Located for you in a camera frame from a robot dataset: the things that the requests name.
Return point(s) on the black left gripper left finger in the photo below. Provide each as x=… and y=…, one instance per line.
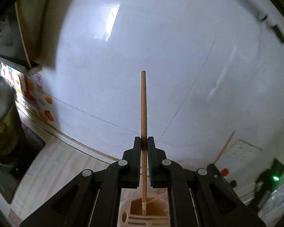
x=101, y=199

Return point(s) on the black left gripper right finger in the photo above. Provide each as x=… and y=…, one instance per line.
x=183, y=186

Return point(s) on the wooden chopstick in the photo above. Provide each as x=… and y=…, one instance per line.
x=143, y=117

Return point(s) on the black device with green light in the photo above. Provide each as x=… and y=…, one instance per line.
x=271, y=177

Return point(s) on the black induction cooker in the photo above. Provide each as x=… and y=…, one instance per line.
x=14, y=166

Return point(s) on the fruit picture box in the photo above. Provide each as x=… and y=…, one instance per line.
x=29, y=92

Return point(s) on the stainless steel pot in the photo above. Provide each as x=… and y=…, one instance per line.
x=10, y=124

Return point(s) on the white wall socket panel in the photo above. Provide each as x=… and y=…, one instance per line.
x=239, y=154

